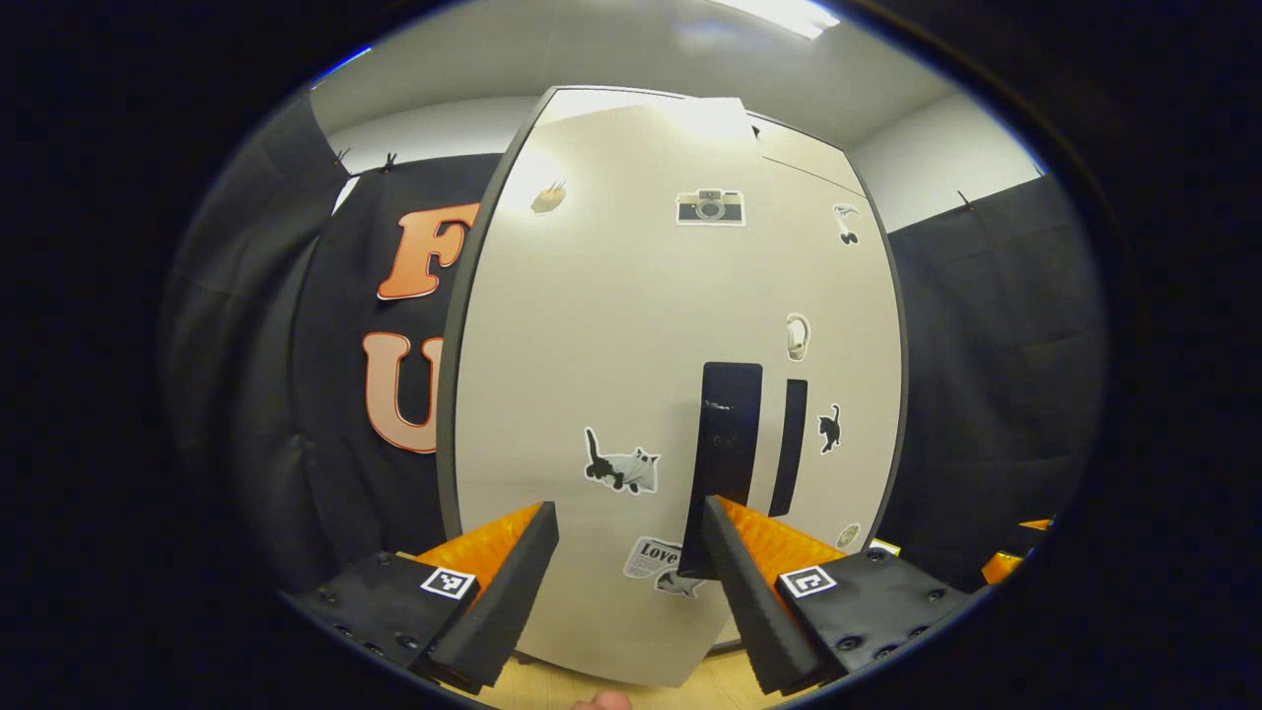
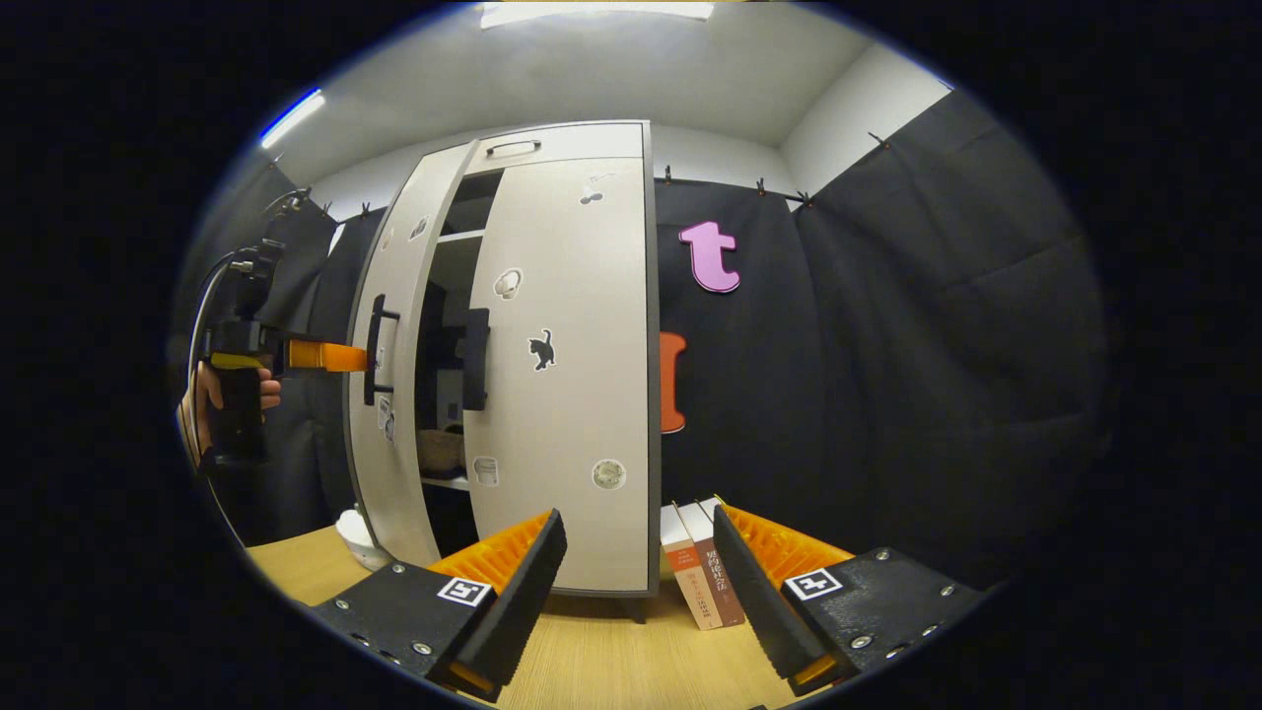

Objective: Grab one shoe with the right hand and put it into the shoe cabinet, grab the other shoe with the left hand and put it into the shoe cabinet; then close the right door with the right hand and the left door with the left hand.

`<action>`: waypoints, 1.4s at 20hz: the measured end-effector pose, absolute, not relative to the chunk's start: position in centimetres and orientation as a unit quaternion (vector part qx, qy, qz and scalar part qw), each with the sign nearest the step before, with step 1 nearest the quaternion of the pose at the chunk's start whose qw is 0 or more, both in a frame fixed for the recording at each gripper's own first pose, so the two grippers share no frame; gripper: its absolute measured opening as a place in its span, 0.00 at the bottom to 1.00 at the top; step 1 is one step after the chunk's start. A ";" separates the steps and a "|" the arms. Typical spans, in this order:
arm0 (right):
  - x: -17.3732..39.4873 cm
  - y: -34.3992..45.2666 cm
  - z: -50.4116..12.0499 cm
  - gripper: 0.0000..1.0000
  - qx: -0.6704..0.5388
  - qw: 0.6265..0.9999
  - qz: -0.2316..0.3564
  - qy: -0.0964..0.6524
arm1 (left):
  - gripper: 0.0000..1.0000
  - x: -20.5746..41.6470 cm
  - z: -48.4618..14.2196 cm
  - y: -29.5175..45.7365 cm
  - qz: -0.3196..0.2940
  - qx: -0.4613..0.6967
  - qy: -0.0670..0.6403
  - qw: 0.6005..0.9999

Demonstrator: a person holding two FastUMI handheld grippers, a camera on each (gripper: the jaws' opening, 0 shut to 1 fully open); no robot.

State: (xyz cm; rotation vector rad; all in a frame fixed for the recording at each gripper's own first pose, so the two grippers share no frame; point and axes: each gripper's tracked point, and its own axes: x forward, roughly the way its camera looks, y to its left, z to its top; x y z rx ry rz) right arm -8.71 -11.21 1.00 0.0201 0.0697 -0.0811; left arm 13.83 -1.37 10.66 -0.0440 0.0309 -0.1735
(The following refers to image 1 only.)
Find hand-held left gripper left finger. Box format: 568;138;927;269
281;501;561;696

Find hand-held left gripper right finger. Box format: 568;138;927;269
702;493;987;696

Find white grey shoe cabinet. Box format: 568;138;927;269
435;84;910;553

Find white shoe cabinet door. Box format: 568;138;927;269
749;116;908;555
439;87;780;688

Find ceiling light panel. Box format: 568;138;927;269
705;0;841;40

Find black door handle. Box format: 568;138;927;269
678;362;764;581
769;379;809;519

